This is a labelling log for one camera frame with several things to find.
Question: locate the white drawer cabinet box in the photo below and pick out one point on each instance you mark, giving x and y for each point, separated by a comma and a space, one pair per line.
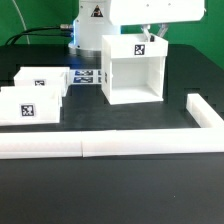
133, 68

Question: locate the white marker tag sheet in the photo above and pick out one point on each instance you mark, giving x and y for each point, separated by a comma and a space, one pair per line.
85, 77

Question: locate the white right guide rail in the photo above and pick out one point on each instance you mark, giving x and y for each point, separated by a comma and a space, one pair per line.
202, 112

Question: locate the white drawer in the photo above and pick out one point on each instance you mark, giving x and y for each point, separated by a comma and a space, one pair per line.
43, 76
29, 105

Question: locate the white front guide rail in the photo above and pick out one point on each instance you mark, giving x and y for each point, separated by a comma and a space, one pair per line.
111, 143

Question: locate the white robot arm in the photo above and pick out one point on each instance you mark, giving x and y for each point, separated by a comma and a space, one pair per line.
106, 17

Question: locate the white guide rail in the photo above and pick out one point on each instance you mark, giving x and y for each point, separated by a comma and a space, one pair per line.
202, 112
111, 143

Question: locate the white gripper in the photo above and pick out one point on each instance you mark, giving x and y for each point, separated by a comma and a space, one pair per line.
140, 12

